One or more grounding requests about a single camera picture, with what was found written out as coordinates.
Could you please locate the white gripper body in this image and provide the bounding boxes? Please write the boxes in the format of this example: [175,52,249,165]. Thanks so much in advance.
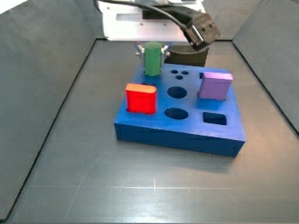
[98,0,205,42]

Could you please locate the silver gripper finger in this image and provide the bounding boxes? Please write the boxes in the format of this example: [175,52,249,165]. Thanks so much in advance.
[162,45,170,58]
[135,43,146,57]

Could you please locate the green hexagon prism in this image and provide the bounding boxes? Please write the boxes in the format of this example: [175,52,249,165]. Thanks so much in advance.
[145,42,163,76]

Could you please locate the blue shape sorter board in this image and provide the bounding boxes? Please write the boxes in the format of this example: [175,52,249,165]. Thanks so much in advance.
[115,64,246,157]

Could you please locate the red rounded block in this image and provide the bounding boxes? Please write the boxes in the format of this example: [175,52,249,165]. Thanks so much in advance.
[126,83,157,115]

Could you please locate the purple rectangular block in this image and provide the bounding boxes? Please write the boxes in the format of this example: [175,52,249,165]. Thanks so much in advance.
[199,72,233,101]

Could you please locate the black camera cable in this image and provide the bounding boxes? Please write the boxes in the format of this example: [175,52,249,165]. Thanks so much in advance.
[94,0,190,30]

